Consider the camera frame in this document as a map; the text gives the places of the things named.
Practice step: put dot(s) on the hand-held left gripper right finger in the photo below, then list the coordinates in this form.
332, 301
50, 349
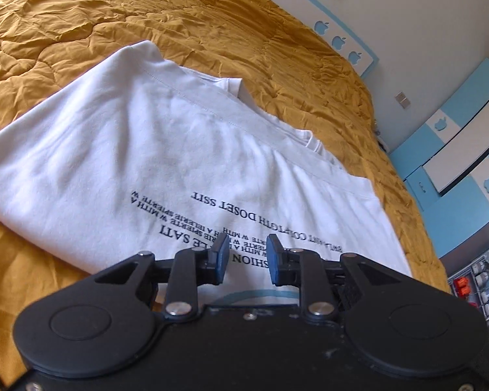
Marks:
274, 258

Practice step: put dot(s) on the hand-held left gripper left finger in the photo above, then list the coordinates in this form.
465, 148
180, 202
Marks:
221, 258

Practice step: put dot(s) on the white printed sweatshirt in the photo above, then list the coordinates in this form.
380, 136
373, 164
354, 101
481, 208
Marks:
126, 150

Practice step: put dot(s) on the white sneaker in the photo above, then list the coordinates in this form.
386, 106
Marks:
381, 141

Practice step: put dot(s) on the blue and white wardrobe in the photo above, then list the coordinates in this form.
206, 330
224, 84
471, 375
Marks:
411, 163

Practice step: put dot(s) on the cluttered toy shelf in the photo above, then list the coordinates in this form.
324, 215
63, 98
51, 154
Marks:
481, 281

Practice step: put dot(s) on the white headboard with blue cutouts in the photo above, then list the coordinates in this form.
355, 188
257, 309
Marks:
347, 50

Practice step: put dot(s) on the mustard yellow quilt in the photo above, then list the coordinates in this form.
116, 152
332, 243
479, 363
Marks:
187, 20

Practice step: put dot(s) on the wall switch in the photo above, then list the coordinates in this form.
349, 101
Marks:
401, 98

